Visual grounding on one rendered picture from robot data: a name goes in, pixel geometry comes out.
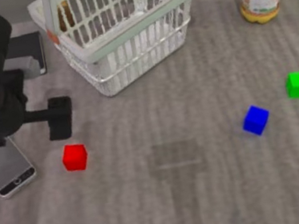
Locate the red cube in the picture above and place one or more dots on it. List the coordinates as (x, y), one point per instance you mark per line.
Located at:
(74, 157)

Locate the blue cube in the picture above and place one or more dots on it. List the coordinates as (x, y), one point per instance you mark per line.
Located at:
(255, 120)

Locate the green cube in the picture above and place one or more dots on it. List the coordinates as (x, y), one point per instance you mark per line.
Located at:
(298, 84)

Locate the dark grey flat device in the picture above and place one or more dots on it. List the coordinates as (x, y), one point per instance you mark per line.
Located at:
(27, 45)

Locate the white smartphone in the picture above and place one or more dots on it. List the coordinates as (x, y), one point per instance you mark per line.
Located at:
(6, 169)

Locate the brown item in basket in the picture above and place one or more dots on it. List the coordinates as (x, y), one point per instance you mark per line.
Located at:
(66, 16)

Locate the white plastic shopping basket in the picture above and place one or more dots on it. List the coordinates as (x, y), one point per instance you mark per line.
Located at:
(138, 50)

